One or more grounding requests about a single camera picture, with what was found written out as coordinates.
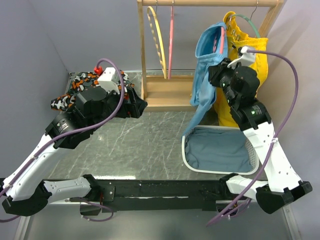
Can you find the green hanger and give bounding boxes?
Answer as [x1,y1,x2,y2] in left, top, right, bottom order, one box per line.
[228,13,261,39]

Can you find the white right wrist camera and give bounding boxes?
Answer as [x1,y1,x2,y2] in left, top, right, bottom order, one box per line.
[227,46,256,69]

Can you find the pink hanger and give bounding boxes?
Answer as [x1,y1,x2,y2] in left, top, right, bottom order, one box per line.
[212,26,225,54]
[168,6,174,79]

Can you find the white perforated laundry basket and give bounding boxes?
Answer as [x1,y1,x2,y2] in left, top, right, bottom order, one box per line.
[181,125,260,175]

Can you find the yellow hanger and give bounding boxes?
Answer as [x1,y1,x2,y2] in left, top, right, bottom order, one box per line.
[146,6,168,79]

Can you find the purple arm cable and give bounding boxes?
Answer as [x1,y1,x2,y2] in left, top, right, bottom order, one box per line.
[0,58,125,224]
[206,49,300,227]

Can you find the wooden clothes rack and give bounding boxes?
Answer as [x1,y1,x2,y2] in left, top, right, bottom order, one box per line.
[137,0,284,112]

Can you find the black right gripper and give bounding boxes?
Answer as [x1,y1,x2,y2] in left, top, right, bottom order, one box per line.
[207,57,241,107]

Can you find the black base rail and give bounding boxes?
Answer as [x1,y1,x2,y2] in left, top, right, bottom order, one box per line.
[84,179,236,212]

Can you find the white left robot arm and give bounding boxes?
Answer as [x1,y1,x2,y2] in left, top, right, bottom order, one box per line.
[0,86,148,217]

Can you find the light blue shorts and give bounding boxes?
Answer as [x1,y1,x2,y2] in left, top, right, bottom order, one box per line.
[183,21,228,135]

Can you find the grey-blue cloth in basket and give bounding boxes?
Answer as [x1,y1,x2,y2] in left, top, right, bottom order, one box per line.
[184,127,252,173]

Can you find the yellow shorts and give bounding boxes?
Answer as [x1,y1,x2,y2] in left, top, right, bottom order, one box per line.
[213,11,269,128]

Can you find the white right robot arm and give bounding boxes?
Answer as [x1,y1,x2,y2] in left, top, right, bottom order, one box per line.
[208,58,313,214]

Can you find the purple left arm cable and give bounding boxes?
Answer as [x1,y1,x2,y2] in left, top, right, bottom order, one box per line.
[0,58,125,224]

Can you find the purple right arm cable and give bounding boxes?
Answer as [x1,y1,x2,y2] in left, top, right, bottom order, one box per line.
[206,49,300,227]

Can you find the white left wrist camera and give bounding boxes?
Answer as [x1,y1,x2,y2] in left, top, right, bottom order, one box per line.
[97,67,120,94]

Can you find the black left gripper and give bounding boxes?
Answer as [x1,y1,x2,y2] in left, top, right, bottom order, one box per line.
[89,84,148,132]

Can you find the orange black patterned shorts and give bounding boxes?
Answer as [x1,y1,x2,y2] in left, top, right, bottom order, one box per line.
[50,70,135,112]

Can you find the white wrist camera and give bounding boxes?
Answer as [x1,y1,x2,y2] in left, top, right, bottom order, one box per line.
[227,46,256,69]
[97,67,120,94]

